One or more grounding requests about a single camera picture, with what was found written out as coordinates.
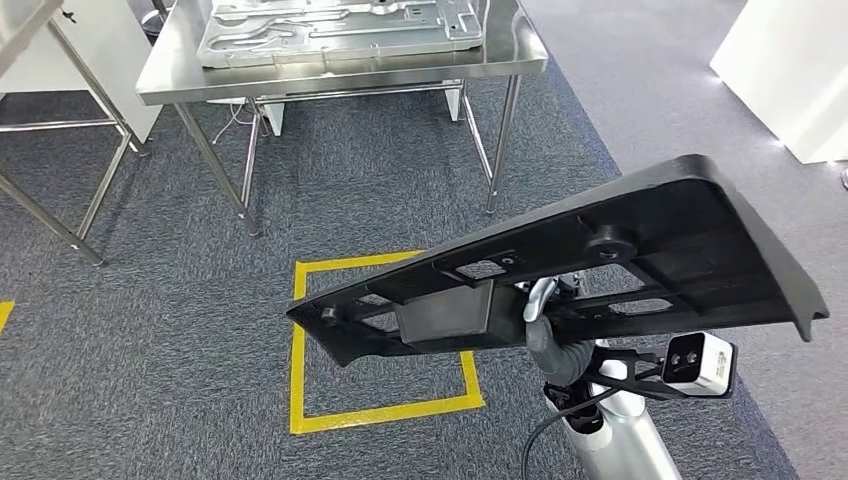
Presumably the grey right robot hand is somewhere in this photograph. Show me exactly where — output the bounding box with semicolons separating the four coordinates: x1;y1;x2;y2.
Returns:
523;271;590;389

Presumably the long black plastic car part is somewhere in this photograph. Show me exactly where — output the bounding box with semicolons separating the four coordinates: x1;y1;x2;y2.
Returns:
286;153;831;370

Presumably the stainless steel workbench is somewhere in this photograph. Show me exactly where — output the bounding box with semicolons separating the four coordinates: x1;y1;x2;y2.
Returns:
135;0;550;238

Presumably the white stand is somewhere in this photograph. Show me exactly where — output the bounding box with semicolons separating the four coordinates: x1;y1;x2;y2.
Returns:
254;82;465;138

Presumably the white box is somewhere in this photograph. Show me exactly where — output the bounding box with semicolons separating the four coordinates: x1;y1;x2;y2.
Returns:
710;0;848;166

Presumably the silver stamped metal plate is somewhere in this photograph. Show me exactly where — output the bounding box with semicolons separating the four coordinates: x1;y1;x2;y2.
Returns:
196;0;485;70

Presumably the black round stool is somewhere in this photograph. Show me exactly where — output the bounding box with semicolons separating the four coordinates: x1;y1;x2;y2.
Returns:
139;0;172;31

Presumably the white cabinet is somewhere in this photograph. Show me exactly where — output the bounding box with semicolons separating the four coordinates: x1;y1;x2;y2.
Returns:
0;0;164;144

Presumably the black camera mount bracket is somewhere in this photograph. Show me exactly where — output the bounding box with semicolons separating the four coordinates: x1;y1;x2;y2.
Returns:
586;345;667;402

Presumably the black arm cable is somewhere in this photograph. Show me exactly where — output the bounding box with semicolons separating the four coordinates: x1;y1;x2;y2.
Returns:
519;380;624;480

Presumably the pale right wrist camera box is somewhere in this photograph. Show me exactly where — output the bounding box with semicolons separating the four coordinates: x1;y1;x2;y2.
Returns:
661;331;738;400

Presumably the steel frame table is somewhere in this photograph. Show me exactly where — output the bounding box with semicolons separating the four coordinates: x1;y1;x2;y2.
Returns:
0;0;150;268

